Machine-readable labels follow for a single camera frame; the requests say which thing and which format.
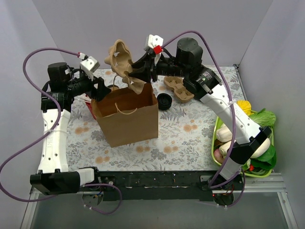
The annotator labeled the brown cardboard cup carrier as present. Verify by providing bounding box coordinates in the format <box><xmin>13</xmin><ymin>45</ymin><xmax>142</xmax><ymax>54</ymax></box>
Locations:
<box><xmin>104</xmin><ymin>40</ymin><xmax>145</xmax><ymax>94</ymax></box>
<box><xmin>163</xmin><ymin>76</ymin><xmax>194</xmax><ymax>103</ymax></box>

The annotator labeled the stack of black lids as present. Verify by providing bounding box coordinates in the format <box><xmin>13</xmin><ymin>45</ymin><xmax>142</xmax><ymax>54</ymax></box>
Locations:
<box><xmin>157</xmin><ymin>93</ymin><xmax>172</xmax><ymax>111</ymax></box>

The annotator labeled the brown paper bag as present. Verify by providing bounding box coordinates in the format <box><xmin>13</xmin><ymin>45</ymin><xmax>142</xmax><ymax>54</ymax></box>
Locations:
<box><xmin>91</xmin><ymin>83</ymin><xmax>159</xmax><ymax>147</ymax></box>

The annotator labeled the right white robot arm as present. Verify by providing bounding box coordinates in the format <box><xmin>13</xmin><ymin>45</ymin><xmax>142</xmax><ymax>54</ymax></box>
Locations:
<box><xmin>130</xmin><ymin>34</ymin><xmax>272</xmax><ymax>190</ymax></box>

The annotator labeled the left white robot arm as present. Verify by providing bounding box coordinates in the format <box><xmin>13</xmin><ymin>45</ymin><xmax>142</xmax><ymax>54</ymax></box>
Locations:
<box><xmin>30</xmin><ymin>58</ymin><xmax>111</xmax><ymax>195</ymax></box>

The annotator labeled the red plastic cup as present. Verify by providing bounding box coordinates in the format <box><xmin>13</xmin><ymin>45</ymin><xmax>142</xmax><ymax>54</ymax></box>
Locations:
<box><xmin>85</xmin><ymin>102</ymin><xmax>96</xmax><ymax>120</ymax></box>

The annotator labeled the yellow toy napa cabbage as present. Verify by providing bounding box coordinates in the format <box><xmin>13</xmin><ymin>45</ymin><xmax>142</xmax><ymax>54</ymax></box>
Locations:
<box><xmin>236</xmin><ymin>100</ymin><xmax>252</xmax><ymax>116</ymax></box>

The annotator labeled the small white toy cabbage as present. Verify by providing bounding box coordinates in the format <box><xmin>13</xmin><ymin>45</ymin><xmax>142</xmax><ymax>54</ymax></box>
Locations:
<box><xmin>216</xmin><ymin>124</ymin><xmax>233</xmax><ymax>156</ymax></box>

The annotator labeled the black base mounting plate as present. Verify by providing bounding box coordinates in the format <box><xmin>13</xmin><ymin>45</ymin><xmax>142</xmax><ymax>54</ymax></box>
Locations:
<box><xmin>73</xmin><ymin>170</ymin><xmax>245</xmax><ymax>202</ymax></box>

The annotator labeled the purple toy onion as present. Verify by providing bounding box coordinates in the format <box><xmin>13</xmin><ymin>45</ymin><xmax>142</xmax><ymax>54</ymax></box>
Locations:
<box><xmin>213</xmin><ymin>148</ymin><xmax>224</xmax><ymax>164</ymax></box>

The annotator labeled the green toy napa cabbage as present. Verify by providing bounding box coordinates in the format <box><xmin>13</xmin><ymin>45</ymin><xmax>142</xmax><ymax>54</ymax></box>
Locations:
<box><xmin>249</xmin><ymin>108</ymin><xmax>276</xmax><ymax>127</ymax></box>

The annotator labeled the green plastic basket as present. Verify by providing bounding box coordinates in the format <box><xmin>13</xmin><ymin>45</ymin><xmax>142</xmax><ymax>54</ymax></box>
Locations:
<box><xmin>211</xmin><ymin>111</ymin><xmax>274</xmax><ymax>178</ymax></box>

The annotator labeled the white toy radish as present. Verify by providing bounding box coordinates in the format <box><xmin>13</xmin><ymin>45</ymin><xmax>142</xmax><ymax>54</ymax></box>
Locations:
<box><xmin>251</xmin><ymin>138</ymin><xmax>270</xmax><ymax>158</ymax></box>

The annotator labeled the dark green toy leafy vegetable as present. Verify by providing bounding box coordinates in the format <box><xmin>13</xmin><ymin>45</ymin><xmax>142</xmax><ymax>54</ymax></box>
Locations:
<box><xmin>251</xmin><ymin>145</ymin><xmax>277</xmax><ymax>170</ymax></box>

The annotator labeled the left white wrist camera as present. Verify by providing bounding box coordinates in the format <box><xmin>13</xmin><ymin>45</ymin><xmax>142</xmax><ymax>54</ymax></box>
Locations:
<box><xmin>80</xmin><ymin>56</ymin><xmax>100</xmax><ymax>81</ymax></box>

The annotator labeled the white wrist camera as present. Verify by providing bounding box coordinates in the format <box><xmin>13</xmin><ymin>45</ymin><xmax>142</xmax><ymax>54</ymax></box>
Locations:
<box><xmin>144</xmin><ymin>34</ymin><xmax>163</xmax><ymax>66</ymax></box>
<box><xmin>80</xmin><ymin>56</ymin><xmax>100</xmax><ymax>81</ymax></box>

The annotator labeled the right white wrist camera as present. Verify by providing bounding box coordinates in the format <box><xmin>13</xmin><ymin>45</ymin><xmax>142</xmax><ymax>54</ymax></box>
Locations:
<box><xmin>144</xmin><ymin>34</ymin><xmax>163</xmax><ymax>66</ymax></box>

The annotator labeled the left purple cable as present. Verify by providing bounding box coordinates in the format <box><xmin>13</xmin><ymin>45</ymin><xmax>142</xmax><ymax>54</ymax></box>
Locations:
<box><xmin>0</xmin><ymin>47</ymin><xmax>122</xmax><ymax>215</ymax></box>

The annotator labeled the aluminium frame rail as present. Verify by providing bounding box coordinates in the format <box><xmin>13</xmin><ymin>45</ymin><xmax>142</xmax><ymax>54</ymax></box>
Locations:
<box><xmin>21</xmin><ymin>173</ymin><xmax>297</xmax><ymax>229</ymax></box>

